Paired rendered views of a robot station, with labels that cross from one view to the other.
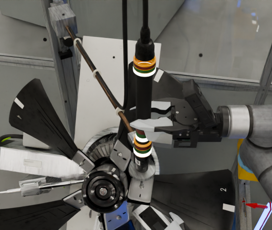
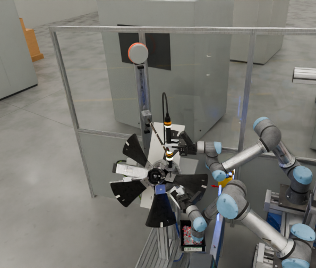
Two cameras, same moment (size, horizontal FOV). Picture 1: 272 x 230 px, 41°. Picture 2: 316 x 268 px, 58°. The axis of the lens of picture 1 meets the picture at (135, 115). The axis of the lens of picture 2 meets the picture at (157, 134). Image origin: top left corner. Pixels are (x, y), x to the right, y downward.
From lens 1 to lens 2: 1.13 m
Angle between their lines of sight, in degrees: 17
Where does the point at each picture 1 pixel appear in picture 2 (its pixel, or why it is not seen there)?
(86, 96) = (153, 146)
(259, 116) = (207, 144)
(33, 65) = not seen: hidden behind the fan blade
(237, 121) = (199, 145)
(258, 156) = (209, 160)
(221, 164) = not seen: hidden behind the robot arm
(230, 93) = (224, 155)
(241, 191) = not seen: hidden behind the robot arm
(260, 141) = (209, 153)
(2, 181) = (108, 205)
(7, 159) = (119, 168)
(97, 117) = (156, 155)
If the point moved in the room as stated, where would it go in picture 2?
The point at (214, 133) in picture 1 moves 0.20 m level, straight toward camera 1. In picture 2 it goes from (193, 151) to (180, 169)
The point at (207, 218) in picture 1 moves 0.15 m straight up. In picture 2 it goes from (194, 189) to (194, 172)
